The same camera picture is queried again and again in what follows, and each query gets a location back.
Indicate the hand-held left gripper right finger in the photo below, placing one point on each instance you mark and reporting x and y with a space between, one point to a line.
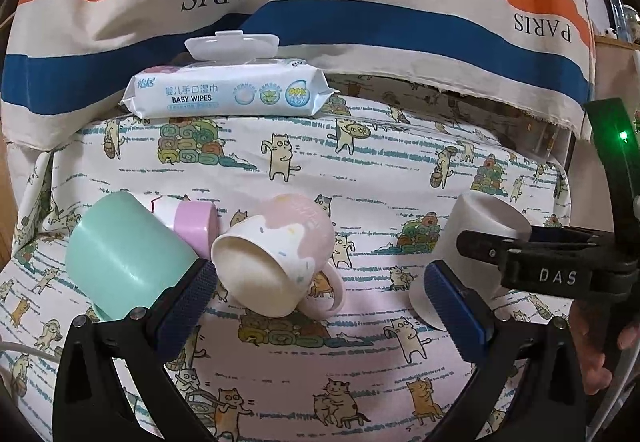
452 314

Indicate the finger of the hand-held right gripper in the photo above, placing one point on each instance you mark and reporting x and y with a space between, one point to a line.
482 249
560 233

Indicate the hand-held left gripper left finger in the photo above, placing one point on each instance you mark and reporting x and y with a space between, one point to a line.
186 307

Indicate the white cup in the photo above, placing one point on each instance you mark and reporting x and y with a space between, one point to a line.
475 217

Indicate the mint green cup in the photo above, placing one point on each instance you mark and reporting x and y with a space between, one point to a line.
120 242

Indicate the person's right hand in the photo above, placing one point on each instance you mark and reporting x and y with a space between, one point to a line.
590 352

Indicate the white tube with pink cap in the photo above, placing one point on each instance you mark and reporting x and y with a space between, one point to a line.
195 222

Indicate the pink and cream mug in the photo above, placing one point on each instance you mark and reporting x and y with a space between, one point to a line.
290 234

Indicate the cat print bedsheet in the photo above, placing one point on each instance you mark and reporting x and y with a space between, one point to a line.
350 162

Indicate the wooden shelf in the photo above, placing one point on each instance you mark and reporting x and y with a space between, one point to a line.
612 67

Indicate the baby wipes pack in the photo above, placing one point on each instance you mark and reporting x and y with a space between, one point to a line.
225 95

